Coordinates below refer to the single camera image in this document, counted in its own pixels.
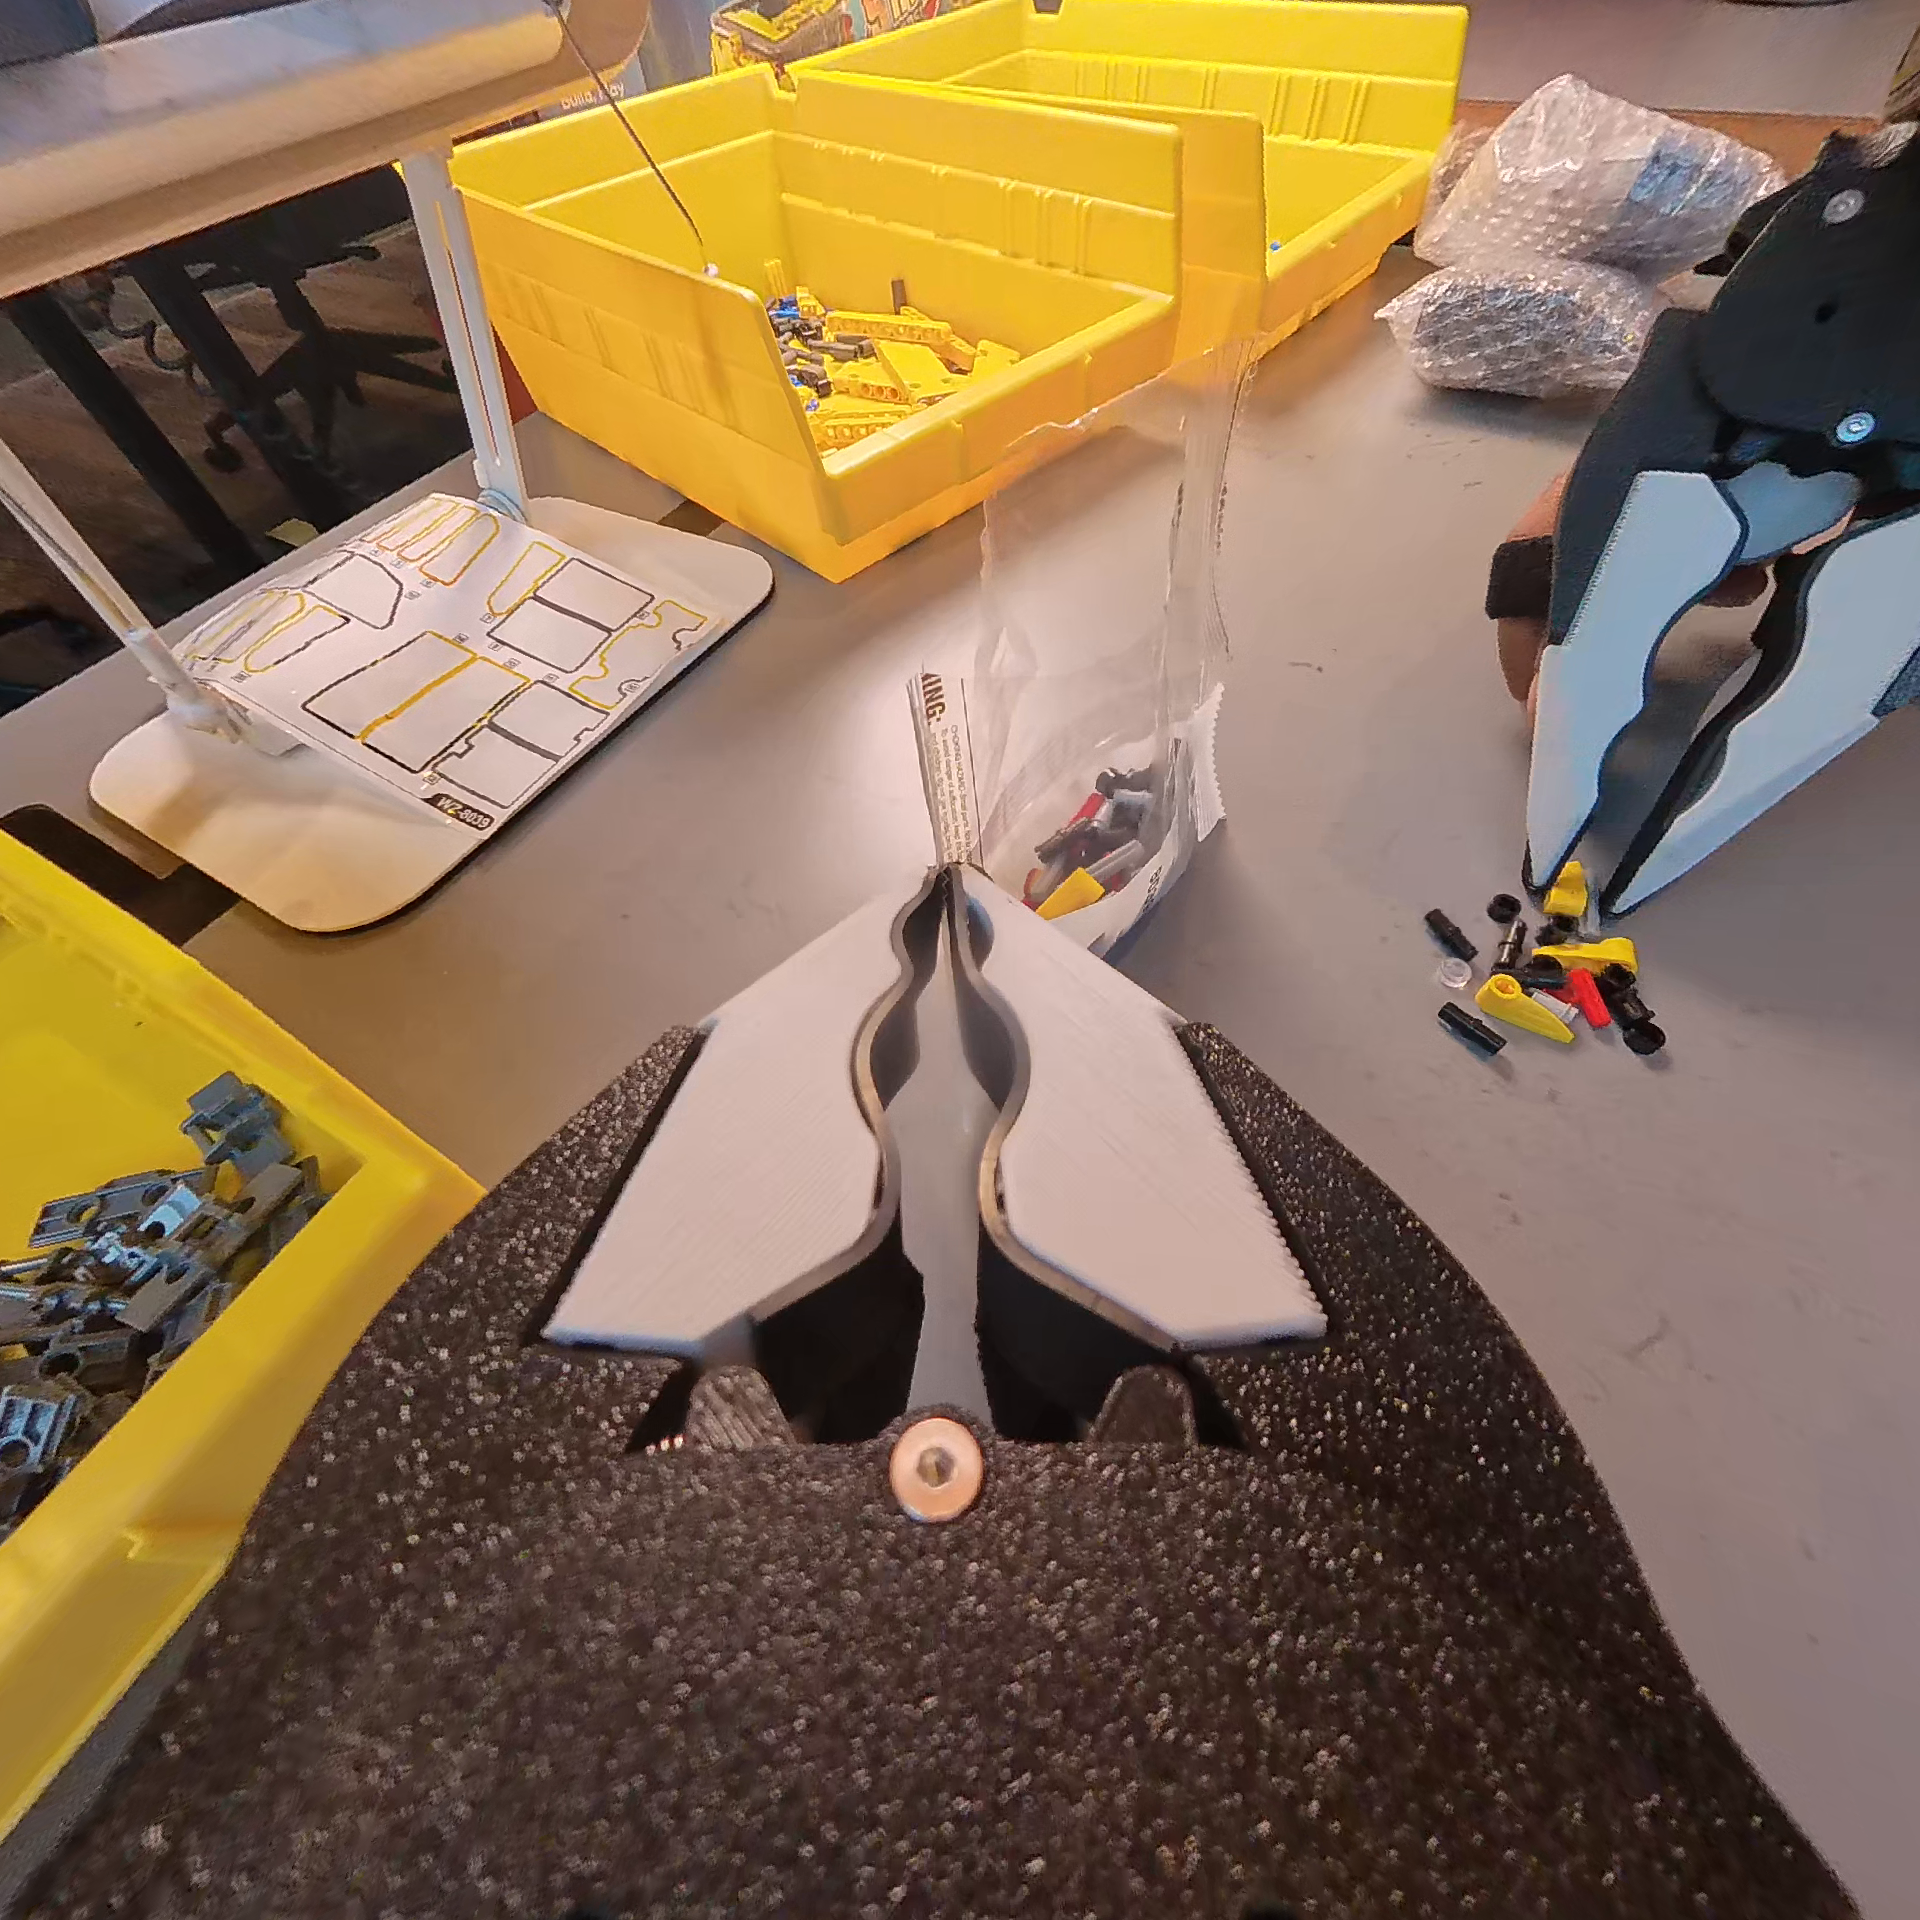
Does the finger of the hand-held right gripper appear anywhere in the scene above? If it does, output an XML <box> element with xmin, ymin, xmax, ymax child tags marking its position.
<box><xmin>1602</xmin><ymin>512</ymin><xmax>1920</xmax><ymax>922</ymax></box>
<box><xmin>1523</xmin><ymin>472</ymin><xmax>1760</xmax><ymax>904</ymax></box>

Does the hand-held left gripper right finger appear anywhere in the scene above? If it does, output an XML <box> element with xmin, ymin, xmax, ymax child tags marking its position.
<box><xmin>956</xmin><ymin>865</ymin><xmax>1331</xmax><ymax>1437</ymax></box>

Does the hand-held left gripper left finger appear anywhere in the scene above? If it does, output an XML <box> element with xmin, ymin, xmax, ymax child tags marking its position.
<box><xmin>542</xmin><ymin>871</ymin><xmax>961</xmax><ymax>1437</ymax></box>

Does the pile of small colourful parts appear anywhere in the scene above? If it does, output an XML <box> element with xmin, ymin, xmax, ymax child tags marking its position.
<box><xmin>1419</xmin><ymin>863</ymin><xmax>1671</xmax><ymax>1058</ymax></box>

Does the person's right hand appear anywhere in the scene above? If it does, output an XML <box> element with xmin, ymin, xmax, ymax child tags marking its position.
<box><xmin>1487</xmin><ymin>467</ymin><xmax>1593</xmax><ymax>717</ymax></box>

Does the bubble wrap bag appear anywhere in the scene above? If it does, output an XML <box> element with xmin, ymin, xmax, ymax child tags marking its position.
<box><xmin>1417</xmin><ymin>77</ymin><xmax>1778</xmax><ymax>272</ymax></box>

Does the yellow bin with grey parts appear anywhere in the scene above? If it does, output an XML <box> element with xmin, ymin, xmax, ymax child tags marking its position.
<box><xmin>0</xmin><ymin>833</ymin><xmax>483</xmax><ymax>1838</ymax></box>

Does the white sticker sheet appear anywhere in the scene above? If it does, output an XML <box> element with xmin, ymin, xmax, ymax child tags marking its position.
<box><xmin>177</xmin><ymin>497</ymin><xmax>715</xmax><ymax>841</ymax></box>

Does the pile of grey connector parts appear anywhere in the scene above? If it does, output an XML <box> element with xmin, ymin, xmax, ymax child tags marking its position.
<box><xmin>0</xmin><ymin>1072</ymin><xmax>328</xmax><ymax>1531</ymax></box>

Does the black flat plate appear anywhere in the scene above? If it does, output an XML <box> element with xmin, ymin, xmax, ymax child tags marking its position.
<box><xmin>0</xmin><ymin>805</ymin><xmax>226</xmax><ymax>946</ymax></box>

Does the pile of yellow parts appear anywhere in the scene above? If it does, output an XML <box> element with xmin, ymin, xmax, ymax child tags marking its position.
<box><xmin>767</xmin><ymin>286</ymin><xmax>1022</xmax><ymax>453</ymax></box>

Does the yellow divided bin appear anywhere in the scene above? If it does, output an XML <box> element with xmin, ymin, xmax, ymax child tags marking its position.
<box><xmin>450</xmin><ymin>66</ymin><xmax>1186</xmax><ymax>589</ymax></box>

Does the white stand pole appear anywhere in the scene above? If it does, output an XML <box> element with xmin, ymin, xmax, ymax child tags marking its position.
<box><xmin>401</xmin><ymin>152</ymin><xmax>538</xmax><ymax>519</ymax></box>

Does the black office chair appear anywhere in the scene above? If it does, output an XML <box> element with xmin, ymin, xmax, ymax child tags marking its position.
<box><xmin>0</xmin><ymin>168</ymin><xmax>423</xmax><ymax>573</ymax></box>

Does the blue printed cardboard box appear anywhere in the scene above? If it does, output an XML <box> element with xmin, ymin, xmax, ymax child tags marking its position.
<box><xmin>706</xmin><ymin>0</ymin><xmax>858</xmax><ymax>69</ymax></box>

